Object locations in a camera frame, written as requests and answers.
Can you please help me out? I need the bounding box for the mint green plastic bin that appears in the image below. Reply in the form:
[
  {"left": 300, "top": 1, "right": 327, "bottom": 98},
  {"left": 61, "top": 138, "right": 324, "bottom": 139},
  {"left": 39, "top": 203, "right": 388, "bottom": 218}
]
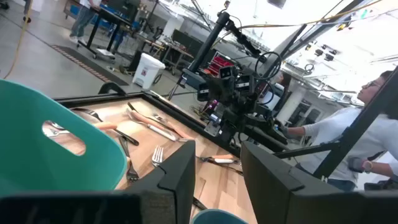
[{"left": 0, "top": 78, "right": 128, "bottom": 198}]

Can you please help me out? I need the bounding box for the blue-grey plastic bin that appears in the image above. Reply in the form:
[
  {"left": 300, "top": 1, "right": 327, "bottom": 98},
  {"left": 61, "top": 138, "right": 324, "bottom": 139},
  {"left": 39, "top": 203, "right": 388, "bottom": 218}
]
[{"left": 191, "top": 208, "right": 249, "bottom": 224}]

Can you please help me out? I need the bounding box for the yellow floor cable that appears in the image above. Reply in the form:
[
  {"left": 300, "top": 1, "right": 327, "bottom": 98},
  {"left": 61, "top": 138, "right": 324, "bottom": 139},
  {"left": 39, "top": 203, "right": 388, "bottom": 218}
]
[{"left": 2, "top": 0, "right": 34, "bottom": 80}]

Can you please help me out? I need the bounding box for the red tool chest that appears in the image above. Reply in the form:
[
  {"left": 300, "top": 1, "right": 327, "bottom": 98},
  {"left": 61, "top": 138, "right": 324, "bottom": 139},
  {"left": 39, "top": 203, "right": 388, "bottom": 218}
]
[{"left": 207, "top": 53, "right": 234, "bottom": 75}]

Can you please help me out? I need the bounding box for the black workbench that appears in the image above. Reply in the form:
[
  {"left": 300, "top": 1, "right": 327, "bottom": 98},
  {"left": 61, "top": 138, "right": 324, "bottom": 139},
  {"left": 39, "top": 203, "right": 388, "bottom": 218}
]
[{"left": 63, "top": 0, "right": 141, "bottom": 60}]

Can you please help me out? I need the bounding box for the person's hand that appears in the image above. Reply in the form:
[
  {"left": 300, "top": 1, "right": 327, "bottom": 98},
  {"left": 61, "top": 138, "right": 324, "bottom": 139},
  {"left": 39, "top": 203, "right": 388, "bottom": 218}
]
[
  {"left": 275, "top": 123, "right": 296, "bottom": 139},
  {"left": 347, "top": 156, "right": 365, "bottom": 174}
]

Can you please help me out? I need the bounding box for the person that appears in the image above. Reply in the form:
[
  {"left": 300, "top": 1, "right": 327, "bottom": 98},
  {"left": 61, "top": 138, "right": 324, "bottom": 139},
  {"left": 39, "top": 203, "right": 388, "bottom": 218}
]
[
  {"left": 22, "top": 0, "right": 32, "bottom": 24},
  {"left": 275, "top": 70, "right": 398, "bottom": 192},
  {"left": 68, "top": 0, "right": 103, "bottom": 45}
]

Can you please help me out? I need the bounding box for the black support beam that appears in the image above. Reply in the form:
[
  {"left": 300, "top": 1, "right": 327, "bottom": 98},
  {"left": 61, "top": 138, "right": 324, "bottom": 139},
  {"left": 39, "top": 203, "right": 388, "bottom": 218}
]
[{"left": 312, "top": 65, "right": 398, "bottom": 180}]

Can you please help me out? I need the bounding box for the orange-handled fork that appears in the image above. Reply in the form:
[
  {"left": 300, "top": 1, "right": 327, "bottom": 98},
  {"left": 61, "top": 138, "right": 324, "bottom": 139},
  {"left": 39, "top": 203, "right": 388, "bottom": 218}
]
[
  {"left": 129, "top": 110, "right": 169, "bottom": 131},
  {"left": 151, "top": 112, "right": 194, "bottom": 141},
  {"left": 198, "top": 154, "right": 236, "bottom": 161},
  {"left": 42, "top": 122, "right": 118, "bottom": 138}
]

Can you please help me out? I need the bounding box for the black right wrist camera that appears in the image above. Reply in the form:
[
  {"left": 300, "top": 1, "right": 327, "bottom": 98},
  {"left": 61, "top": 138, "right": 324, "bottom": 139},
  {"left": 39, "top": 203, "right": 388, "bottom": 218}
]
[{"left": 218, "top": 66, "right": 234, "bottom": 80}]

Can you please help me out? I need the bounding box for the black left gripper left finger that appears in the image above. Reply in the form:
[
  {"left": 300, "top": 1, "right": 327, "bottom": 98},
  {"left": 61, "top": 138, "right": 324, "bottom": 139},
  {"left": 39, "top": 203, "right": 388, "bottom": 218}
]
[{"left": 0, "top": 140, "right": 197, "bottom": 224}]

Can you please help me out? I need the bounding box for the white trash bin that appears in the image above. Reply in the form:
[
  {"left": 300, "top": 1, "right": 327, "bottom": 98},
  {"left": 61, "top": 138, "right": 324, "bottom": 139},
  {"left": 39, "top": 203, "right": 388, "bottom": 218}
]
[{"left": 132, "top": 52, "right": 166, "bottom": 90}]

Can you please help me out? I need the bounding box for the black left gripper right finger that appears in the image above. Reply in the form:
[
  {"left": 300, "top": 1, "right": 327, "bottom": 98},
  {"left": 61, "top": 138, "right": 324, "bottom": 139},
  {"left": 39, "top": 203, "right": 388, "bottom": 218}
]
[{"left": 241, "top": 141, "right": 398, "bottom": 224}]

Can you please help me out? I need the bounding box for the white-handled fork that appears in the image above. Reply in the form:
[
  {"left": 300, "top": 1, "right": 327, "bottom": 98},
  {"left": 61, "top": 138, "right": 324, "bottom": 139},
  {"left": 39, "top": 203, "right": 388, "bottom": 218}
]
[
  {"left": 201, "top": 157, "right": 243, "bottom": 165},
  {"left": 151, "top": 145, "right": 165, "bottom": 168},
  {"left": 126, "top": 108, "right": 178, "bottom": 142}
]

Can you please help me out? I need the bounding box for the black floor mat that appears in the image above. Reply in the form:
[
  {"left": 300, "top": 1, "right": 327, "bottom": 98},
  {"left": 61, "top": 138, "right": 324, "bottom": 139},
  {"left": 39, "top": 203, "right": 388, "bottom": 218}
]
[{"left": 50, "top": 45, "right": 130, "bottom": 87}]

